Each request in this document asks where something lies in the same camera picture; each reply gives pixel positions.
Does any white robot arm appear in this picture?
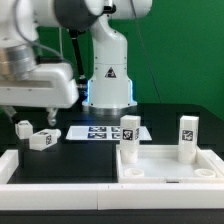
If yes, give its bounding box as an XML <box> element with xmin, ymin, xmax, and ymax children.
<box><xmin>0</xmin><ymin>0</ymin><xmax>153</xmax><ymax>126</ymax></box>

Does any white sheet with tags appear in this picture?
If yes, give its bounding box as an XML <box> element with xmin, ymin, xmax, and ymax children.
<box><xmin>66</xmin><ymin>126</ymin><xmax>152</xmax><ymax>141</ymax></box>

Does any white square tabletop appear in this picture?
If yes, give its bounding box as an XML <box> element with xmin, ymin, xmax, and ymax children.
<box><xmin>116</xmin><ymin>145</ymin><xmax>224</xmax><ymax>184</ymax></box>

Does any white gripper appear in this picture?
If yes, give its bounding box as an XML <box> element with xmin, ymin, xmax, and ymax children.
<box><xmin>0</xmin><ymin>63</ymin><xmax>79</xmax><ymax>127</ymax></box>

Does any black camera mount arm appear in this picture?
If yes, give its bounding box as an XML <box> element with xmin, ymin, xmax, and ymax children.
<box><xmin>69</xmin><ymin>30</ymin><xmax>87</xmax><ymax>90</ymax></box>

